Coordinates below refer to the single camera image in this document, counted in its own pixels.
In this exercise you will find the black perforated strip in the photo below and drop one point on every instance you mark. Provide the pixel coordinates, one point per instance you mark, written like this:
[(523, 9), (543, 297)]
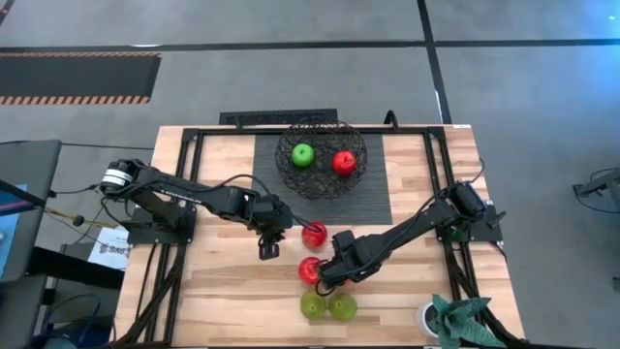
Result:
[(252, 117)]

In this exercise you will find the black hazard-striped floor mat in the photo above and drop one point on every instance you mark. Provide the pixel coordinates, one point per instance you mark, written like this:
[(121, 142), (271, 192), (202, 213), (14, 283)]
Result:
[(77, 77)]

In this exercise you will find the dark grey mesh mat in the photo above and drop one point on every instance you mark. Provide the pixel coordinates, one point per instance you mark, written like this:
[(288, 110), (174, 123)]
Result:
[(264, 194)]

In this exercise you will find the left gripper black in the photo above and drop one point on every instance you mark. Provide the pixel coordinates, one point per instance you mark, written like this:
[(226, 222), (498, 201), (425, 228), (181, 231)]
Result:
[(271, 211)]

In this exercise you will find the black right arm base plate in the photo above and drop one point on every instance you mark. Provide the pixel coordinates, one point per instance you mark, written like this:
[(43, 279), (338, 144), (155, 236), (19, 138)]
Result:
[(488, 226)]

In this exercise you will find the white plant pot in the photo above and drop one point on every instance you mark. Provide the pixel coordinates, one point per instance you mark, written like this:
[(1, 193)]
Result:
[(422, 320)]

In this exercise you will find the green yellow pear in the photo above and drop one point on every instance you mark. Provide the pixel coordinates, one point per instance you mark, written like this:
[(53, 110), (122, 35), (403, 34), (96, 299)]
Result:
[(313, 305), (343, 307)]

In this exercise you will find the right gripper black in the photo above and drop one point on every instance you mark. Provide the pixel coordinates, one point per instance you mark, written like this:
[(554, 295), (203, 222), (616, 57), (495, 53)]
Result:
[(363, 262)]

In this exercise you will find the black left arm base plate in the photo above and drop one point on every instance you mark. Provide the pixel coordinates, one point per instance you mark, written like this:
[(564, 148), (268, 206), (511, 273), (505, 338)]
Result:
[(160, 236)]

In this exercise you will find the black aluminium table frame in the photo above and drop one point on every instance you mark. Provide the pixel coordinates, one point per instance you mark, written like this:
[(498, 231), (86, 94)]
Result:
[(232, 131)]

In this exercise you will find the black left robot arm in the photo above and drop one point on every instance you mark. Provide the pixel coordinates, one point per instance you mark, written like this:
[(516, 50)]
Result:
[(194, 196)]

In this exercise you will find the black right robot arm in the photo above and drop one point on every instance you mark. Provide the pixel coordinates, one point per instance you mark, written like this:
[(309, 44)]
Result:
[(416, 225)]

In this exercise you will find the blue screen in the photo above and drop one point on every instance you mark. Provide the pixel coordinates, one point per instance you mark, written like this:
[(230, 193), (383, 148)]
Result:
[(7, 232)]

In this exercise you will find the green leafy plant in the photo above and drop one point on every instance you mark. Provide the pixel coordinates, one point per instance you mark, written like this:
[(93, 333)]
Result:
[(460, 322)]

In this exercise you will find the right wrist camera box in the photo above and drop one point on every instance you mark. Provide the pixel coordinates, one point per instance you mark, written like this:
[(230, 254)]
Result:
[(345, 241)]

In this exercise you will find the green apple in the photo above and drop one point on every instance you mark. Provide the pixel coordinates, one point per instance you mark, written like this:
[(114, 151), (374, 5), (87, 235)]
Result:
[(302, 155)]

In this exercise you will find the grey metal stand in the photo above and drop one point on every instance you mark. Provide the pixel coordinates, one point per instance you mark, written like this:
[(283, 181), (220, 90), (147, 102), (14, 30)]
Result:
[(600, 186)]

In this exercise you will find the white printed paper sheet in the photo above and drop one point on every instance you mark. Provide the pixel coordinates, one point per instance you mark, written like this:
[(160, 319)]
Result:
[(109, 252)]

